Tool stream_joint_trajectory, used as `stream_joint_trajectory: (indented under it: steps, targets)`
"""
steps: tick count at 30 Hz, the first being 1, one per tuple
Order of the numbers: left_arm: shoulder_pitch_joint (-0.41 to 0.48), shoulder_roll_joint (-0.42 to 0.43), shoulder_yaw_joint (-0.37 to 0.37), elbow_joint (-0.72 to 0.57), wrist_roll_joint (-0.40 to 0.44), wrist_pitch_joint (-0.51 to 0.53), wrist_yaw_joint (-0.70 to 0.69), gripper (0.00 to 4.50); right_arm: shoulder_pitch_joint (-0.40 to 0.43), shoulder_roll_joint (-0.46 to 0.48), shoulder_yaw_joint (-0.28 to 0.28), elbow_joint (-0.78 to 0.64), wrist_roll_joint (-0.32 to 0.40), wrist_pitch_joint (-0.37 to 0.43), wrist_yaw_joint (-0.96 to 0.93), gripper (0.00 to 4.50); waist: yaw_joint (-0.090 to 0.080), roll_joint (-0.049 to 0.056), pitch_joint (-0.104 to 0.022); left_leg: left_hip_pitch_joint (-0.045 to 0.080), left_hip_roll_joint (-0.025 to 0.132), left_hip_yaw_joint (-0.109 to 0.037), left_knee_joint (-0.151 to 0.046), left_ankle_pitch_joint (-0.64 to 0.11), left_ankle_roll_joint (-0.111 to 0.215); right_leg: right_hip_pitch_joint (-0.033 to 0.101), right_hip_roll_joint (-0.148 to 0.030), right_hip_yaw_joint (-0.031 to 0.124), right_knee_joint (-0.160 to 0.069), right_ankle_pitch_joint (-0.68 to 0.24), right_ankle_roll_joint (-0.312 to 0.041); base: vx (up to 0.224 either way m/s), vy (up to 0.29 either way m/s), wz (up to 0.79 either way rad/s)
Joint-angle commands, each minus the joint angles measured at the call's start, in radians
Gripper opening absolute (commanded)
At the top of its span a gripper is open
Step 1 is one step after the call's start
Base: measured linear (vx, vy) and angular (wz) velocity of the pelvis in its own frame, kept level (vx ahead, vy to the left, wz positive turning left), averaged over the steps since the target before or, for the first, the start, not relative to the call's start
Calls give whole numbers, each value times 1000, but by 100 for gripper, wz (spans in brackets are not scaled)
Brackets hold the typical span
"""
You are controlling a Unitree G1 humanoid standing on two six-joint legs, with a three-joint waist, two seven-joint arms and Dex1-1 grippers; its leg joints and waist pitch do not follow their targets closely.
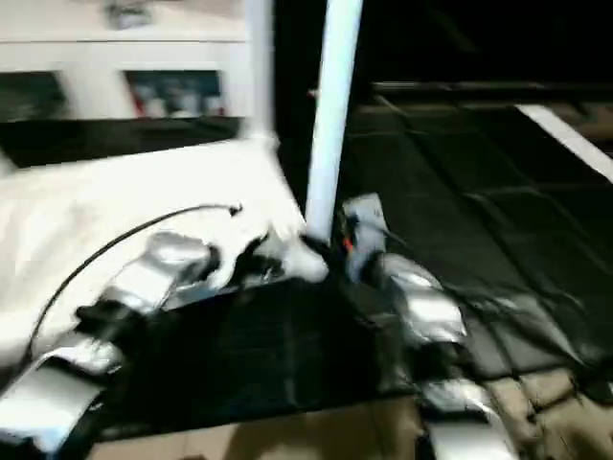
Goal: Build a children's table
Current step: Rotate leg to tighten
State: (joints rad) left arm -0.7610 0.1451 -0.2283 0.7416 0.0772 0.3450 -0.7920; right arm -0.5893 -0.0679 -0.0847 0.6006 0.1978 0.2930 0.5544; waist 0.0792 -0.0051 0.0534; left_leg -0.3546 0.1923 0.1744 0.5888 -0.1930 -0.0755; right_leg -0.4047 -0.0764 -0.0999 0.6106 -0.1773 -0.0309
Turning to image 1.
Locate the white plastic table leg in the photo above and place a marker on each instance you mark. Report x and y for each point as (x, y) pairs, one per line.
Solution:
(259, 67)
(330, 105)

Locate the white plastic table top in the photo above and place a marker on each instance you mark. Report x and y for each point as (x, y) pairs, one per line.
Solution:
(77, 211)

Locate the black work mat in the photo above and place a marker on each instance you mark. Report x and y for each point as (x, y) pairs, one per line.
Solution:
(460, 211)

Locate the small gold label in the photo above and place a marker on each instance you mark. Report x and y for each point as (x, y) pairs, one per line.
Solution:
(311, 94)

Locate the black flat bar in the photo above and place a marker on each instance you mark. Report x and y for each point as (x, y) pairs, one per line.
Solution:
(488, 88)

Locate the white board strip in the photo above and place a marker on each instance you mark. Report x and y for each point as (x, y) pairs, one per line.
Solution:
(570, 139)

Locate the white cabinet with glass doors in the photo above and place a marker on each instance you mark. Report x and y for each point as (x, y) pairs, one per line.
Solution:
(96, 53)

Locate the black bundle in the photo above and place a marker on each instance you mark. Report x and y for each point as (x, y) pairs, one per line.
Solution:
(126, 14)

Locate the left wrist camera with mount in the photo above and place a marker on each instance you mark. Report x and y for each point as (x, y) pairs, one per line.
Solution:
(239, 244)

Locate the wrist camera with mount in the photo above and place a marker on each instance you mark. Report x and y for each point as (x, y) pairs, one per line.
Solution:
(239, 244)
(362, 216)

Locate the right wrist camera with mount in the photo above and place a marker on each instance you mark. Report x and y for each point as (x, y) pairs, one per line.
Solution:
(362, 216)

